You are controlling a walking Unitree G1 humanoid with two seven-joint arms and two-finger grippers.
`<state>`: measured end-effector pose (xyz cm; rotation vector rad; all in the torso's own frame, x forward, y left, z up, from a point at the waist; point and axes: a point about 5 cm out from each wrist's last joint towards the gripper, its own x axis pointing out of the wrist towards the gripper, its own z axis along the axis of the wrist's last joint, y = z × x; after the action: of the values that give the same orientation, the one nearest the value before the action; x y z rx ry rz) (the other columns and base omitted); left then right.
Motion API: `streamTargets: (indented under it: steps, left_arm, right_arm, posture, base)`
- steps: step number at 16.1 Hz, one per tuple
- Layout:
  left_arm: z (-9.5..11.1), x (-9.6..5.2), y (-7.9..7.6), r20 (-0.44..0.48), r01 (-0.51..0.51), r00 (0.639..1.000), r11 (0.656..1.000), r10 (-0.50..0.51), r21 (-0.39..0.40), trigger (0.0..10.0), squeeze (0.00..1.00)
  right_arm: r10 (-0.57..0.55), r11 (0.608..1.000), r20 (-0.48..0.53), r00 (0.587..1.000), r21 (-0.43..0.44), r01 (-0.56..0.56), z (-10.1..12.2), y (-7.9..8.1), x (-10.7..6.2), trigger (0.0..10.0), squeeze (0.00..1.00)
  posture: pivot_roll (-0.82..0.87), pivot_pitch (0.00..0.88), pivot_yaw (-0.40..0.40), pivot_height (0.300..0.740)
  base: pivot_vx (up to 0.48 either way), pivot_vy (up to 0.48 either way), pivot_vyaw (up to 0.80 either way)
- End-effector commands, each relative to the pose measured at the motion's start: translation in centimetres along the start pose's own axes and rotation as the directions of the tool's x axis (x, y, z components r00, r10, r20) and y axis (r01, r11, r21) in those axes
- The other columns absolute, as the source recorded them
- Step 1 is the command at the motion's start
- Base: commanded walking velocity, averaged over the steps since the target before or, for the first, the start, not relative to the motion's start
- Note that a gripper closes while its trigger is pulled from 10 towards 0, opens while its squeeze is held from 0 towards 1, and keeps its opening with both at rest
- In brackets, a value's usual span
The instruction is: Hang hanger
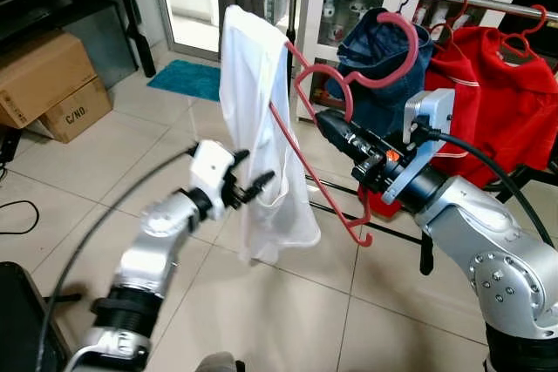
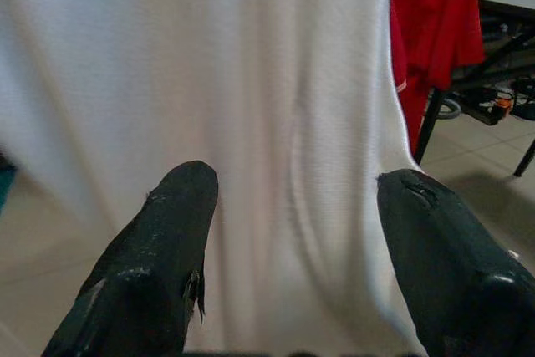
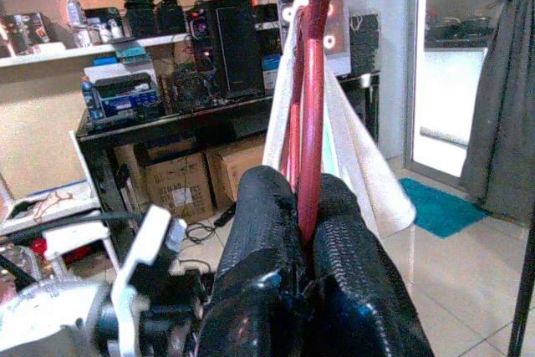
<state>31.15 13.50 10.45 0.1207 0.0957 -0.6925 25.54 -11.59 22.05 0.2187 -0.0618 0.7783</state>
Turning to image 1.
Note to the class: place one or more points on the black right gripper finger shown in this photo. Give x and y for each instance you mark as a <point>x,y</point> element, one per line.
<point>335,125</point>
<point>338,145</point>

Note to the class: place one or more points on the teal floor mat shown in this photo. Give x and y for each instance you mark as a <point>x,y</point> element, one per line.
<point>183,80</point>

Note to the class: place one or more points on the red T-shirt with logo print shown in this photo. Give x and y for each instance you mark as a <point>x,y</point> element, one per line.
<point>514,111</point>

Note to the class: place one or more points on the blue denim garment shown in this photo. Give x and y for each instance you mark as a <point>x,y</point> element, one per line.
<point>384,111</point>

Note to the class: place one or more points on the small printed cardboard box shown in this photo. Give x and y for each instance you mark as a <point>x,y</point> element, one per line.
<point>83,111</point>

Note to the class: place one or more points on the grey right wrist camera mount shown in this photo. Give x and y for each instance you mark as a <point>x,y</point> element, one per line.
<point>432,119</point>

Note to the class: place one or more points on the large plain cardboard box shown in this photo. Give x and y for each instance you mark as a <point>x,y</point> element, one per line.
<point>44,76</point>

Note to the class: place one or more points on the grey panel under desk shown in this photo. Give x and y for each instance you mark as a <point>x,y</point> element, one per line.
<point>105,41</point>

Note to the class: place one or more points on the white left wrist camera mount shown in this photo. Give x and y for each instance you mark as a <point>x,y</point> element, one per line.
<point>209,167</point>

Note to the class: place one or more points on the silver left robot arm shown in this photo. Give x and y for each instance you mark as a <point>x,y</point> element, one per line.
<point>153,246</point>

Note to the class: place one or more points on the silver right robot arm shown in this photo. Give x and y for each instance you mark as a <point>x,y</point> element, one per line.
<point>497,259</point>

